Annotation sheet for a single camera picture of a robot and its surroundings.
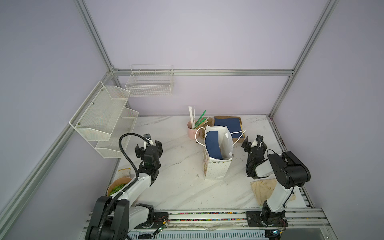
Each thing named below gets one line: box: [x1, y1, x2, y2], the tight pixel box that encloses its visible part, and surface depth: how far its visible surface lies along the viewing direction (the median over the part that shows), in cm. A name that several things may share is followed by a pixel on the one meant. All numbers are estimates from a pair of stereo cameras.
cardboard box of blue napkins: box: [214, 116, 245, 143], surface depth 113 cm
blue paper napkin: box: [205, 130, 223, 160], surface depth 85 cm
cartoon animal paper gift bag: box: [195, 125, 246, 181], surface depth 78 cm
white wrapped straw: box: [188, 106, 195, 129], surface depth 103 cm
